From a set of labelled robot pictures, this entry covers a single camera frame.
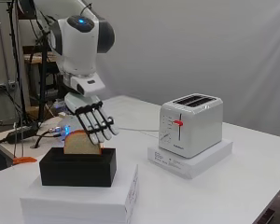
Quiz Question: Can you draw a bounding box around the black foam block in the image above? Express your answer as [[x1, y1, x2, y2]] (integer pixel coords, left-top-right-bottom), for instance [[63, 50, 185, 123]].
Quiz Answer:
[[39, 147, 118, 188]]

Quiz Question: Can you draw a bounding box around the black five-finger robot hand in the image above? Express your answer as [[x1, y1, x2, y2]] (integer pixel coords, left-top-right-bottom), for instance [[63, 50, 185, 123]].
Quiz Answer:
[[64, 92, 119, 146]]

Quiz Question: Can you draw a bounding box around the grey wall outlet box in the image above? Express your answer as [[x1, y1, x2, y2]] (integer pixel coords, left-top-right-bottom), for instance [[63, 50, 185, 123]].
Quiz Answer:
[[0, 80, 19, 91]]

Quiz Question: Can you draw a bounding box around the wooden shelf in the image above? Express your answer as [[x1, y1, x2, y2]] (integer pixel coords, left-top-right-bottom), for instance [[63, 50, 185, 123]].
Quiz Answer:
[[22, 51, 58, 65]]

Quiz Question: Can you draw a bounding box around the white flat box with print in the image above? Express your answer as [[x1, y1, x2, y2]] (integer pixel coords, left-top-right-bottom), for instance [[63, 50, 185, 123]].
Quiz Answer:
[[147, 138, 233, 180]]

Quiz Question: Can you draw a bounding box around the white toaster cable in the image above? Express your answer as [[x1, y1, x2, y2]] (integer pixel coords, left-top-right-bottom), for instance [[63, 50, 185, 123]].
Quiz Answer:
[[117, 125, 161, 138]]

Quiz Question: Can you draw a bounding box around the black power adapter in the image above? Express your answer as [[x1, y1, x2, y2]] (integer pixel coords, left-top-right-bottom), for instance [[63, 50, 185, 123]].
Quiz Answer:
[[6, 125, 39, 145]]

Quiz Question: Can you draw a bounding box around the orange clamp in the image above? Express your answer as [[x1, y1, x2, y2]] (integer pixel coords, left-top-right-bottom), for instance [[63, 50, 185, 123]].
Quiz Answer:
[[12, 156, 38, 165]]

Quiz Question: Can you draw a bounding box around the thick black stand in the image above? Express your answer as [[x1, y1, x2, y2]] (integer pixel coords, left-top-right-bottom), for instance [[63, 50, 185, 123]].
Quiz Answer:
[[36, 29, 51, 123]]

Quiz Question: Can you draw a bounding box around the black base cable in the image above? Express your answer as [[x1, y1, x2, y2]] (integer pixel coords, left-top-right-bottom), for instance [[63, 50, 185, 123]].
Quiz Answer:
[[33, 130, 59, 149]]

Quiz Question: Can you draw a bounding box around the thin black tripod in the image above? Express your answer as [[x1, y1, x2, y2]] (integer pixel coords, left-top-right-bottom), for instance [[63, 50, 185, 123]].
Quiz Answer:
[[5, 0, 32, 126]]

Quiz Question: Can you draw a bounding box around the white flat box stand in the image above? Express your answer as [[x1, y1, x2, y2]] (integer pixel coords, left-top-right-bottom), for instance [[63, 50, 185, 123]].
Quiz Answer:
[[21, 213, 130, 224], [20, 161, 139, 218]]

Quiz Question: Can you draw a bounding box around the white steel toaster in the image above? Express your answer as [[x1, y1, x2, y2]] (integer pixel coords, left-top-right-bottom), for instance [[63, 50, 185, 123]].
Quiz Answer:
[[158, 92, 224, 159]]

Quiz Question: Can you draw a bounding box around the toy bread slice orange crust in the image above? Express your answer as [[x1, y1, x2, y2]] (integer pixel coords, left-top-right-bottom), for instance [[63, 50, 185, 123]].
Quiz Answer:
[[63, 130, 103, 156]]

